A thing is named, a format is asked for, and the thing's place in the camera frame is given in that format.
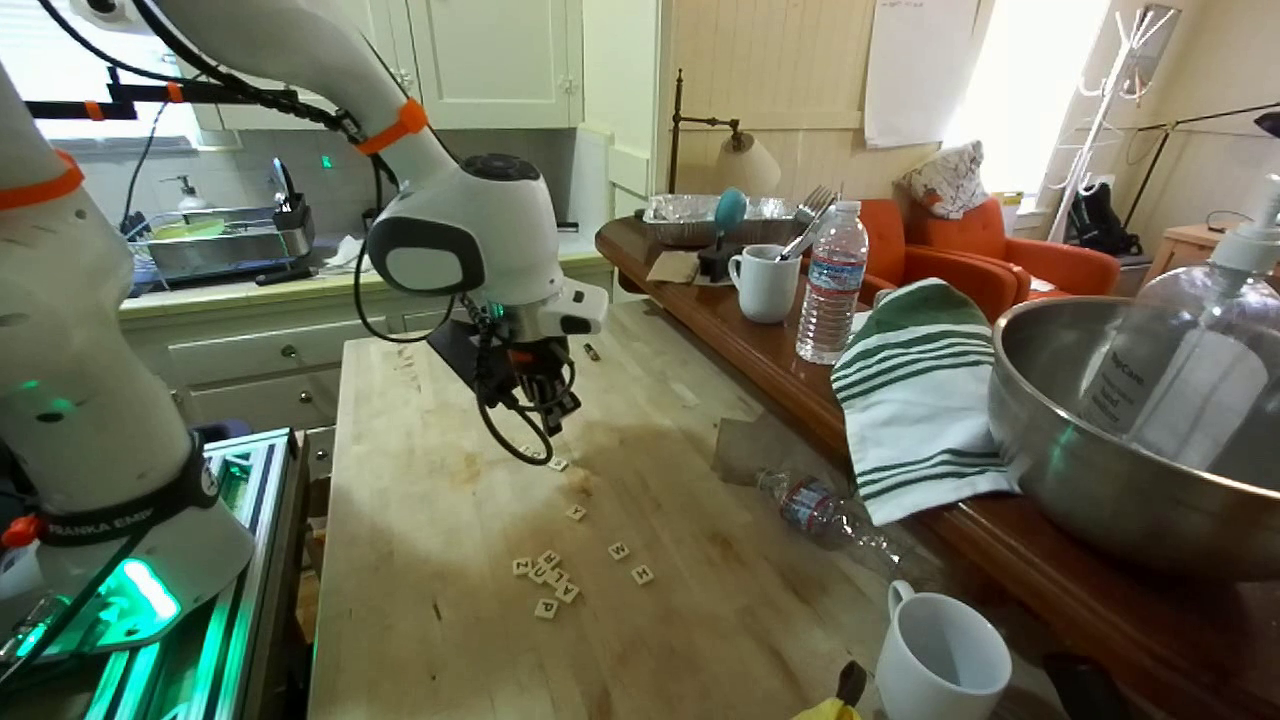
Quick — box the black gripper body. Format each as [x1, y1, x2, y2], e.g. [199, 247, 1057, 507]
[464, 323, 575, 413]

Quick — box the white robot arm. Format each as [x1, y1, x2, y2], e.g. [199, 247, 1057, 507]
[0, 0, 609, 646]

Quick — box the aluminium foil tray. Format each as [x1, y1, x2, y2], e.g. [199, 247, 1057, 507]
[639, 193, 796, 225]

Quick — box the white ceramic mug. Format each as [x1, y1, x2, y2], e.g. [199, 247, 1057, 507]
[729, 242, 802, 323]

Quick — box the teal measuring cup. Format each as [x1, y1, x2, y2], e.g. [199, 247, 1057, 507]
[713, 189, 750, 235]

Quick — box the crushed plastic bottle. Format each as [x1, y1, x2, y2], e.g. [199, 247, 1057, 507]
[713, 416, 906, 569]

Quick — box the clear plastic water bottle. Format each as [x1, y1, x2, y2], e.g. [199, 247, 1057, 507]
[796, 198, 867, 365]

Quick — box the floor lamp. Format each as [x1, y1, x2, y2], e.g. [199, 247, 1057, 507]
[664, 78, 779, 194]

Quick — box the green striped white towel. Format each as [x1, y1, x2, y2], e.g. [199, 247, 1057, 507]
[834, 279, 1011, 528]

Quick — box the orange armchair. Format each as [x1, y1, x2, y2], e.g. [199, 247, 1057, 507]
[859, 198, 1121, 321]

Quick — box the steel mixing bowl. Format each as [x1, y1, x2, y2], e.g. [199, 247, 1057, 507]
[989, 296, 1280, 579]

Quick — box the clear soap dispenser bottle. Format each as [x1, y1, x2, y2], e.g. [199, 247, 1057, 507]
[1077, 183, 1280, 468]

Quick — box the green lit aluminium base rail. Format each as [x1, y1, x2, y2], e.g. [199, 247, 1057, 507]
[0, 427, 304, 720]

